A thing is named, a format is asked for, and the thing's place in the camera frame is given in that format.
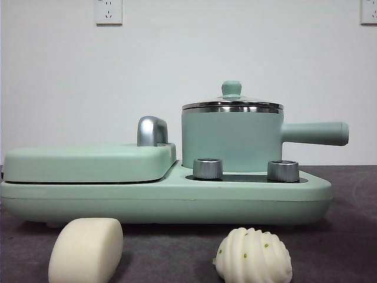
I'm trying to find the glass pot lid green knob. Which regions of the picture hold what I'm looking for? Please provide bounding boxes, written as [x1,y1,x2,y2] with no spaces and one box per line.
[181,80,285,110]

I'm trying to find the ridged white bun green specks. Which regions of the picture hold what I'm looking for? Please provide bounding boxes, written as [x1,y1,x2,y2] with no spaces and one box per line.
[212,226,293,283]

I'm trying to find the smooth white steamed bun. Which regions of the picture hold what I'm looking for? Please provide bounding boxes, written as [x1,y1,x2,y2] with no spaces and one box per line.
[48,217,124,283]

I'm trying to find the silver control knob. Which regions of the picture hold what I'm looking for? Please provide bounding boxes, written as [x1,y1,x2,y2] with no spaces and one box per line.
[267,160,300,182]
[193,158,224,180]

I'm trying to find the green breakfast maker base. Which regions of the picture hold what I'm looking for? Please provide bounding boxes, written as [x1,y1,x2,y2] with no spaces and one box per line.
[0,160,333,229]

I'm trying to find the green pot with side handle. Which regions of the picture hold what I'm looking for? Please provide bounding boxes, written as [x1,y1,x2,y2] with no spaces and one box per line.
[180,106,350,173]

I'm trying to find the silver griddle lid handle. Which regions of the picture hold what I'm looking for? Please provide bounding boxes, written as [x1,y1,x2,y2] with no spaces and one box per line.
[137,116,169,147]

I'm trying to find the white wall socket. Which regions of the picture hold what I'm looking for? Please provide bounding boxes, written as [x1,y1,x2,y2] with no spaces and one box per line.
[94,0,123,26]
[360,0,377,25]

